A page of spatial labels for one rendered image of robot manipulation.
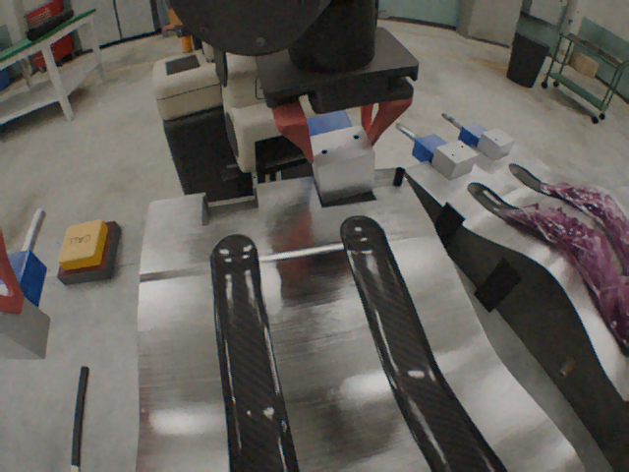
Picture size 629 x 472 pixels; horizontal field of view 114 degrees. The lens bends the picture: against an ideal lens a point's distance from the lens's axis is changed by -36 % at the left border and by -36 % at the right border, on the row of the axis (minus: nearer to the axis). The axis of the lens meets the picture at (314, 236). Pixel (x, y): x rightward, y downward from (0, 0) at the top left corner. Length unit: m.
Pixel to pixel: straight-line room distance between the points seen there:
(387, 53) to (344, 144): 0.09
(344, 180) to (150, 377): 0.22
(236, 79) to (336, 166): 0.38
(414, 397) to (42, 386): 0.38
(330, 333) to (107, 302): 0.27
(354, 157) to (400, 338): 0.14
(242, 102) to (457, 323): 0.53
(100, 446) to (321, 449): 0.23
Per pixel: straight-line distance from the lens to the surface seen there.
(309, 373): 0.22
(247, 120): 0.61
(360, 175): 0.28
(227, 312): 0.24
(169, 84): 0.87
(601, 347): 0.36
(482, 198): 0.42
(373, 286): 0.25
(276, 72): 0.21
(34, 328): 0.27
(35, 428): 0.42
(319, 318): 0.23
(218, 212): 0.33
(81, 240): 0.43
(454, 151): 0.42
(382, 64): 0.21
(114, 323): 0.38
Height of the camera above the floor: 1.09
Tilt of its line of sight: 50 degrees down
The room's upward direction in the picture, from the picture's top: 2 degrees clockwise
